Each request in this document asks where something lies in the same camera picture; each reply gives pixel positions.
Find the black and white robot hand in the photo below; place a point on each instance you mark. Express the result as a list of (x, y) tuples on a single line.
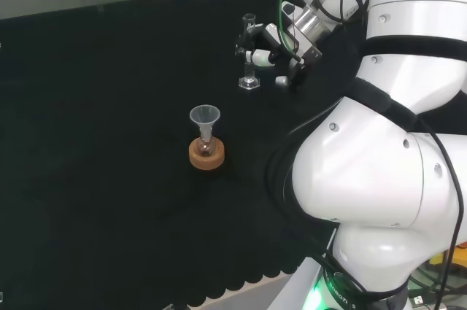
[(292, 51)]

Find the clear graduated cylinder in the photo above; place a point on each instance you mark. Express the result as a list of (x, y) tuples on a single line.
[(249, 83)]

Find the clear plastic funnel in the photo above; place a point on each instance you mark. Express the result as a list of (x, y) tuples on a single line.
[(204, 115)]

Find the round-bottom glass flask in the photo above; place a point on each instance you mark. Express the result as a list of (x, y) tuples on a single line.
[(205, 149)]

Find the black cloth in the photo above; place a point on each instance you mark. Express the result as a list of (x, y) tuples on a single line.
[(91, 142)]

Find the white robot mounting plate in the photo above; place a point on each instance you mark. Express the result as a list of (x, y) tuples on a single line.
[(292, 288)]

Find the yellow stop button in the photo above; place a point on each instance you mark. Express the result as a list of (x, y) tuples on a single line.
[(443, 257)]

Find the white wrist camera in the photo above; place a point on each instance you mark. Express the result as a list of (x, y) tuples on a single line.
[(288, 8)]

